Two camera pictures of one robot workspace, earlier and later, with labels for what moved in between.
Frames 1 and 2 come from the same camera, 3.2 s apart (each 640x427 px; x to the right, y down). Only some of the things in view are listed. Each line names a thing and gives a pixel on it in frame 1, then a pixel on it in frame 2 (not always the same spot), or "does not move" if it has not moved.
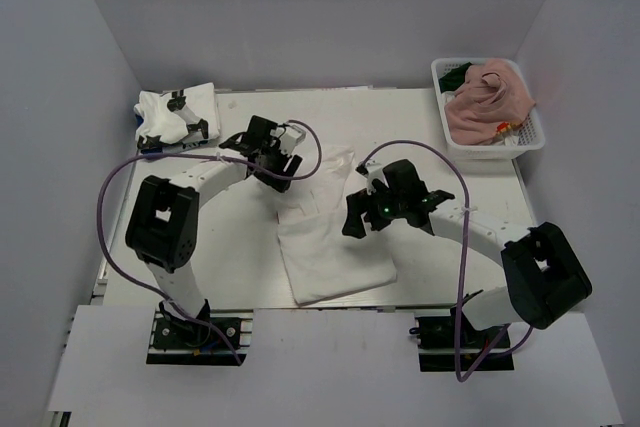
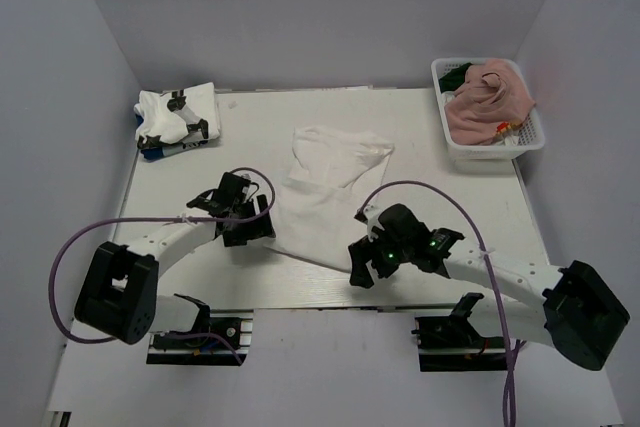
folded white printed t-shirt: (176, 119) does not move
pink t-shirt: (492, 93) does not move
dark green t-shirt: (454, 78) does not move
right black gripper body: (383, 207) → (386, 253)
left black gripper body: (276, 161) → (244, 231)
